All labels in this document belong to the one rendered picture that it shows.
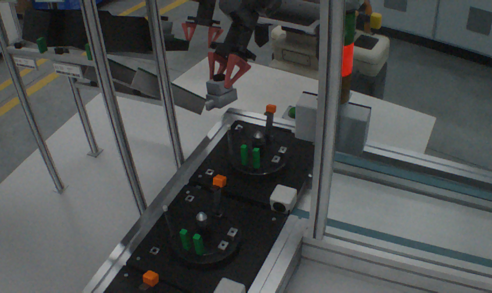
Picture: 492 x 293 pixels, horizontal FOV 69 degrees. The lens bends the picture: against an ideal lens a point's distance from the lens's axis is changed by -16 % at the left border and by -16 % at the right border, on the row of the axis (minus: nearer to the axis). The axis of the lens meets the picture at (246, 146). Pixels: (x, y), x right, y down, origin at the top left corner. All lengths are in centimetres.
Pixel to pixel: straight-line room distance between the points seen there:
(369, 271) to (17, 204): 95
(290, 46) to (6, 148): 225
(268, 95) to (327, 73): 81
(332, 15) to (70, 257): 79
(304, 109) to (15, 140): 275
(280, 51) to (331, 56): 112
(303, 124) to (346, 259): 31
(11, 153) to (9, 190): 181
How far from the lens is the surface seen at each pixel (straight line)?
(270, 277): 79
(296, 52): 166
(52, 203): 119
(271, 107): 97
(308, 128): 70
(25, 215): 120
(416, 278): 87
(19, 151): 309
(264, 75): 152
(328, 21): 56
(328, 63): 60
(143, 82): 92
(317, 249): 86
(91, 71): 100
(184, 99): 104
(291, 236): 85
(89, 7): 70
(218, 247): 77
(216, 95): 98
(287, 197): 87
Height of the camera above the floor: 162
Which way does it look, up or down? 40 degrees down
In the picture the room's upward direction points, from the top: 4 degrees counter-clockwise
